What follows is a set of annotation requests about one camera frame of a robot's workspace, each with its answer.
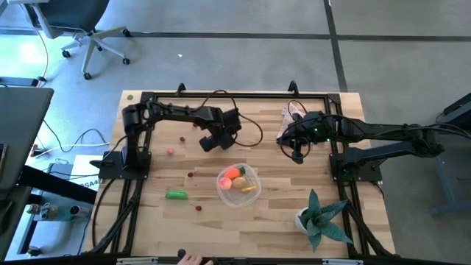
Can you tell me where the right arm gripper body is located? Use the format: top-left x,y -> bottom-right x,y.
288,111 -> 325,147

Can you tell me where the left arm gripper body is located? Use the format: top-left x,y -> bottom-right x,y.
211,109 -> 243,150

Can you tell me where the orange toy carrot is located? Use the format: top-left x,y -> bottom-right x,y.
224,166 -> 247,180

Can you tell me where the green toy pea pod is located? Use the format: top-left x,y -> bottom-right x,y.
165,190 -> 189,201

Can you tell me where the clear plastic tupperware container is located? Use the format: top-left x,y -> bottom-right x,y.
216,162 -> 262,209

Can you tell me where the beige cloth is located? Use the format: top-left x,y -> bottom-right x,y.
275,102 -> 306,143

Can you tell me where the snake plant in white pot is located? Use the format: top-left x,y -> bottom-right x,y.
294,188 -> 354,253

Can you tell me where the silver metal plate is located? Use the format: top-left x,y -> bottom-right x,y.
322,258 -> 364,265
116,257 -> 159,265

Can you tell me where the person's hand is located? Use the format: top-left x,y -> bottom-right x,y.
175,252 -> 215,265

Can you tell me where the white paper sheet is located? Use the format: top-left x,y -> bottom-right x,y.
68,154 -> 105,192

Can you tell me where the blue metal stand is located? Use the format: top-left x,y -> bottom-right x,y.
428,156 -> 471,216

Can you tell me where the white round device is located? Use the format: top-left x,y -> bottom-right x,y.
69,205 -> 91,218

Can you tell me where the black office chair white base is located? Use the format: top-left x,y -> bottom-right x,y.
20,0 -> 132,81

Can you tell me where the grey desk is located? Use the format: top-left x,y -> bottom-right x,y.
0,87 -> 55,191

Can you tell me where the black power strip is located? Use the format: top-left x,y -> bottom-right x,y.
0,76 -> 40,88

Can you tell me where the black camera cable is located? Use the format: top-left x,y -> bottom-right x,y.
278,99 -> 313,160
189,89 -> 264,148

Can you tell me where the black aluminium table frame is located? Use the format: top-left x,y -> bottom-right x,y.
88,91 -> 397,258

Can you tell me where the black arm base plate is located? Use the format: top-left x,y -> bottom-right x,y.
89,150 -> 152,181
329,152 -> 383,183

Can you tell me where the white floor cable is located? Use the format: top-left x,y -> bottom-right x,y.
35,141 -> 111,158

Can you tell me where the black floor cable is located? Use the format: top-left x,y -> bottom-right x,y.
43,119 -> 110,153

